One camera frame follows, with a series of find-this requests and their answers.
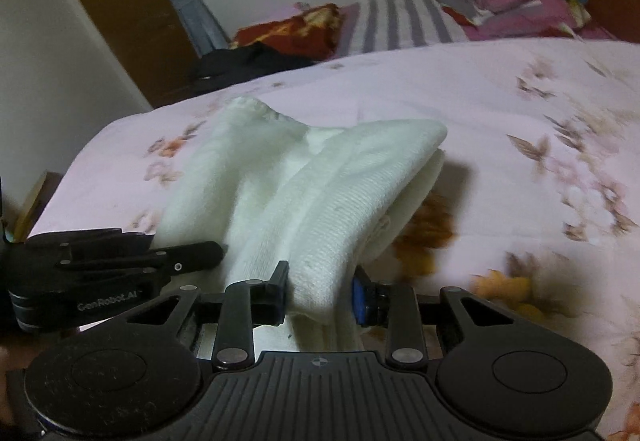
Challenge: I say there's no white knitted small garment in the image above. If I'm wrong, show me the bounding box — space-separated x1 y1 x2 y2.
154 97 447 351

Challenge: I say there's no person's left hand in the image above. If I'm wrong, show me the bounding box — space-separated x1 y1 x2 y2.
1 340 47 440

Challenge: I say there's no pink floral bed blanket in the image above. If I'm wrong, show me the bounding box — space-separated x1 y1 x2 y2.
35 39 639 440

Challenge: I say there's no black cloth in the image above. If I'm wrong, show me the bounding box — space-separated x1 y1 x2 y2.
190 42 316 95

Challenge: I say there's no brown wooden door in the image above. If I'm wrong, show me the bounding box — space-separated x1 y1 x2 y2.
79 0 198 108

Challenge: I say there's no red orange patterned cloth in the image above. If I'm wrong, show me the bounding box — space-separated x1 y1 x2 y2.
230 3 344 62

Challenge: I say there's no grey striped pillow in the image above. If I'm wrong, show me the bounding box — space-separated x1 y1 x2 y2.
332 0 468 60

